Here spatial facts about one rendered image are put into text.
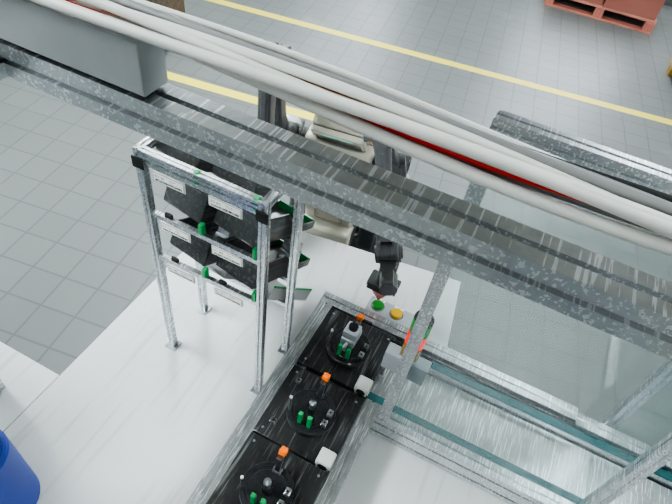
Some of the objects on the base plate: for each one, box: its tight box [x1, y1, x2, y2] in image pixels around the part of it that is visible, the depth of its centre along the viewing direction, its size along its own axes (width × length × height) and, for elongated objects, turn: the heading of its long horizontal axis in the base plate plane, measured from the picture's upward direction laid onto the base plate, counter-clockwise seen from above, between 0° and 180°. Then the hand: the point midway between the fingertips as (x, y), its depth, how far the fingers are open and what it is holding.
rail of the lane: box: [320, 291, 409, 346], centre depth 181 cm, size 6×89×11 cm, turn 58°
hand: (378, 297), depth 185 cm, fingers closed
